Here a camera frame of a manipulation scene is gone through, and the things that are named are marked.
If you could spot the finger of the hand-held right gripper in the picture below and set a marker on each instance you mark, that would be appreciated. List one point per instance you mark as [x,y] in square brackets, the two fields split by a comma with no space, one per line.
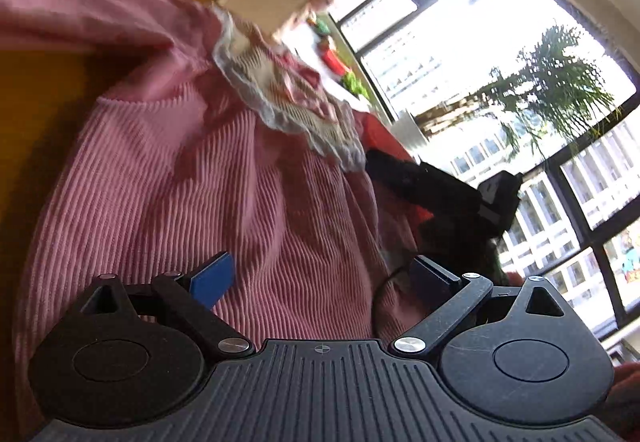
[425,187]

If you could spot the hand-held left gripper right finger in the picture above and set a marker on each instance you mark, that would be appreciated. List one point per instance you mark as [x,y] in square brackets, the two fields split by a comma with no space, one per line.
[430,279]

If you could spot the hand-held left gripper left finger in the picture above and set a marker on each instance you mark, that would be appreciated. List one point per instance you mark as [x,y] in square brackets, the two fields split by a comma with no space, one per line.
[215,281]

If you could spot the pink ribbed garment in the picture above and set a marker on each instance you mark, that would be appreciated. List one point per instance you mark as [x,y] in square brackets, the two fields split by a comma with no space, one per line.
[175,222]

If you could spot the person's dark clothing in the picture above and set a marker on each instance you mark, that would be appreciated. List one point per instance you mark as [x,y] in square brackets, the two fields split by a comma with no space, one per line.
[460,252]

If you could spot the green plant tray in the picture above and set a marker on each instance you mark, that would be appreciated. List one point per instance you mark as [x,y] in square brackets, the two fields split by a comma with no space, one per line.
[356,86]

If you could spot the tall green plant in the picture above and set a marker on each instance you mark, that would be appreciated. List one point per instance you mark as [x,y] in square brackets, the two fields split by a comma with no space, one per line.
[555,82]

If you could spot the colourful window sticker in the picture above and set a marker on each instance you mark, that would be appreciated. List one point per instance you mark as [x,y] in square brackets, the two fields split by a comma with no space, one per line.
[631,257]

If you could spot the red basin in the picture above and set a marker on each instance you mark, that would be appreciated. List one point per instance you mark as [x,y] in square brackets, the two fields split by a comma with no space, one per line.
[332,57]

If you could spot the wooden table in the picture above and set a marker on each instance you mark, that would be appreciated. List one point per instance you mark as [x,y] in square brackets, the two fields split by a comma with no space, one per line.
[30,97]

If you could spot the black window frame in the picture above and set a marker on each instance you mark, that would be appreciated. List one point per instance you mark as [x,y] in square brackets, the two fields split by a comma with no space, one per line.
[580,207]

